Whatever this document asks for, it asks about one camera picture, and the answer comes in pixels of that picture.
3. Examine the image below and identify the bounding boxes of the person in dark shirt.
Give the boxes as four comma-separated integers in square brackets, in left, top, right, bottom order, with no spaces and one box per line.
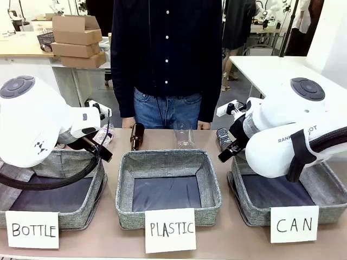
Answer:
[110,0,223,130]

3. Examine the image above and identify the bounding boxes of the white desk leg frame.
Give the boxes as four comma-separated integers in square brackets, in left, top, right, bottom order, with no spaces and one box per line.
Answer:
[52,64,112,108]

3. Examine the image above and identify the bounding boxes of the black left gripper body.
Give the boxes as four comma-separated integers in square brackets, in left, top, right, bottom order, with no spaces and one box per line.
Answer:
[56,129,93,152]

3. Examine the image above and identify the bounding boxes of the flat cardboard box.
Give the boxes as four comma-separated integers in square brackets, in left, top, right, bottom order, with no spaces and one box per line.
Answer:
[60,51,106,69]
[50,42,101,59]

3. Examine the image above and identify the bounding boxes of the clear plastic bottle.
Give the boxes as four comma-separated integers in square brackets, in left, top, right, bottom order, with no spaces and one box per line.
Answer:
[173,121,197,150]

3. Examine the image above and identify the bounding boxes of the white paper label CAN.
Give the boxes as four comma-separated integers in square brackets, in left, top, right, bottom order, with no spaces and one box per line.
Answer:
[270,205,319,244]

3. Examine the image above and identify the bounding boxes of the background white robot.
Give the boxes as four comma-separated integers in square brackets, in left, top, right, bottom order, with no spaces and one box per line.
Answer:
[261,0,281,28]

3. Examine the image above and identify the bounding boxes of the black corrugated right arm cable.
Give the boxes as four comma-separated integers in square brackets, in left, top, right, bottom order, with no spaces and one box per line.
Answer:
[286,129,347,183]

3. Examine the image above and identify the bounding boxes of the background person in dark dress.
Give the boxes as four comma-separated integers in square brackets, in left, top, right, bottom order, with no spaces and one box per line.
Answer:
[222,0,257,92]

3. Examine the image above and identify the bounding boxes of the wooden top table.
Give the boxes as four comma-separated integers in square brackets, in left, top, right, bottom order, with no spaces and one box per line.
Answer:
[0,31,55,57]

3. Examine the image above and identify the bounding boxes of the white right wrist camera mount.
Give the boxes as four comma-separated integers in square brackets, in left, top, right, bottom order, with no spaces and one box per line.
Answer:
[216,100,247,118]

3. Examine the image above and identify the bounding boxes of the person's right forearm dark sleeve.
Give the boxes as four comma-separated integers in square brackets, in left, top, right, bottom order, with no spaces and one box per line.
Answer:
[111,64,136,119]

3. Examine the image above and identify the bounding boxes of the background person in white shirt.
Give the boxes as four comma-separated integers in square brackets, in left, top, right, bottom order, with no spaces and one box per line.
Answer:
[286,0,325,56]

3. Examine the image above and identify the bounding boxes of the small water bottle blue cap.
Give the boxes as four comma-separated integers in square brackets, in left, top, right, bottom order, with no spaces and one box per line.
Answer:
[93,124,115,146]

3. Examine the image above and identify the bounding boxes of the open cardboard box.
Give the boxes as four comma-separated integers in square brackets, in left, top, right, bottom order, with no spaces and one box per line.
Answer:
[52,15,103,46]

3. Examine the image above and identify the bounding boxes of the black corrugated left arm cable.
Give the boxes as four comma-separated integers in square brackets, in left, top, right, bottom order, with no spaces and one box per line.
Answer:
[0,108,113,191]

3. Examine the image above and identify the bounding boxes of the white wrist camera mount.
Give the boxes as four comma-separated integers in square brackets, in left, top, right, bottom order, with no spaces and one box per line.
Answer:
[216,100,247,118]
[85,99,106,120]

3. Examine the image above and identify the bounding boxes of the white paper label BOTTLE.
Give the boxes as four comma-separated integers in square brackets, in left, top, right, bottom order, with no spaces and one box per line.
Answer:
[5,210,60,249]

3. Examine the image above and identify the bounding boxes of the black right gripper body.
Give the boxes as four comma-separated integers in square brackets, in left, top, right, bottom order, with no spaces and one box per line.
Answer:
[229,118,252,149]

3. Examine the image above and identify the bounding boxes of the black drink can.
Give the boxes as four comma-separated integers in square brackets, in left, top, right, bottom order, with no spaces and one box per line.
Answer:
[216,128,232,150]

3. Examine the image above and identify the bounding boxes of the brown glass bottle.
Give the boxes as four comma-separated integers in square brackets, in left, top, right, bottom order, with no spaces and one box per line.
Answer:
[130,122,146,152]

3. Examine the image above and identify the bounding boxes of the gray fabric basket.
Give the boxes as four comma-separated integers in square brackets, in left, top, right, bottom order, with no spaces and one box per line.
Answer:
[115,148,222,230]
[227,154,347,227]
[0,148,108,231]

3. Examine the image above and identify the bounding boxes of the black mesh basket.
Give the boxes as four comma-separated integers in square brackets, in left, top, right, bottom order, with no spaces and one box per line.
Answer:
[37,31,55,49]

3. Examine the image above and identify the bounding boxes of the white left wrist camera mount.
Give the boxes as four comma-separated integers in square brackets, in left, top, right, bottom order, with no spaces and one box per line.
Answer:
[85,99,106,120]

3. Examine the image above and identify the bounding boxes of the person's right hand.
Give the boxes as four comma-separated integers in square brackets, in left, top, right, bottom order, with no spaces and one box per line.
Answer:
[121,116,136,129]

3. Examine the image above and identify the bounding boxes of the person's left forearm dark sleeve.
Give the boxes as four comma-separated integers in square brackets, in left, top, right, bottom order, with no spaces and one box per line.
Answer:
[199,64,222,123]

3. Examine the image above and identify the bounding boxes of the white paper label PLASTIC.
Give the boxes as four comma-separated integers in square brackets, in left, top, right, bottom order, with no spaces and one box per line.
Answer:
[144,207,197,254]

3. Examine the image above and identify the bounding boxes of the black tripod stand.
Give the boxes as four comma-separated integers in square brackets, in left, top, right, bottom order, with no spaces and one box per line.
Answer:
[279,0,299,56]

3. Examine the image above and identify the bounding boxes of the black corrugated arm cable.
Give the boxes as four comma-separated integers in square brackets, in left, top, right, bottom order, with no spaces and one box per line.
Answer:
[0,108,113,191]
[286,129,347,183]

